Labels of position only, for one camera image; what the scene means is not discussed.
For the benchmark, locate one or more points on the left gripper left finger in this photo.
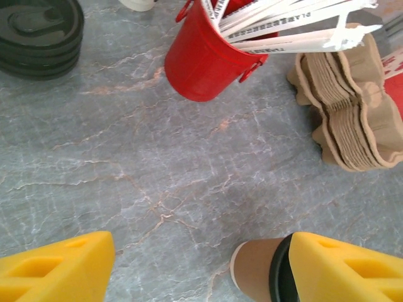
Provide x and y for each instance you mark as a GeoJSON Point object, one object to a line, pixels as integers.
{"type": "Point", "coordinates": [63, 267]}

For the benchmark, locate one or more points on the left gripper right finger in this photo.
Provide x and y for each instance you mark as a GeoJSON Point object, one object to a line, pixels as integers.
{"type": "Point", "coordinates": [346, 273]}

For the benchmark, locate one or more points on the black plastic cup lid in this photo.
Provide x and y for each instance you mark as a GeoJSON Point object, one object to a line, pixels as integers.
{"type": "Point", "coordinates": [278, 277]}

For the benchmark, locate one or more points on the brown paper coffee cup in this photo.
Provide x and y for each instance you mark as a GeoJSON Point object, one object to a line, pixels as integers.
{"type": "Point", "coordinates": [255, 267]}

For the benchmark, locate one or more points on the stack of brown cup carriers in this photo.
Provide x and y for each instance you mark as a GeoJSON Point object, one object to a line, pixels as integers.
{"type": "Point", "coordinates": [352, 119]}

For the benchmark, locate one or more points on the stack of black cup lids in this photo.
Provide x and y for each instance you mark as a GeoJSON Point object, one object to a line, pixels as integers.
{"type": "Point", "coordinates": [37, 41]}

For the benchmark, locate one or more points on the red metal bucket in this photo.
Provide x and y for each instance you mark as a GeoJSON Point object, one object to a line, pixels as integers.
{"type": "Point", "coordinates": [198, 69]}

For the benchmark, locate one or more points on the white paper-wrapped straw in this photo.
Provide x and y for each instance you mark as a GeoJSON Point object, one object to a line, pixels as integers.
{"type": "Point", "coordinates": [211, 12]}
{"type": "Point", "coordinates": [283, 41]}
{"type": "Point", "coordinates": [270, 26]}
{"type": "Point", "coordinates": [299, 11]}

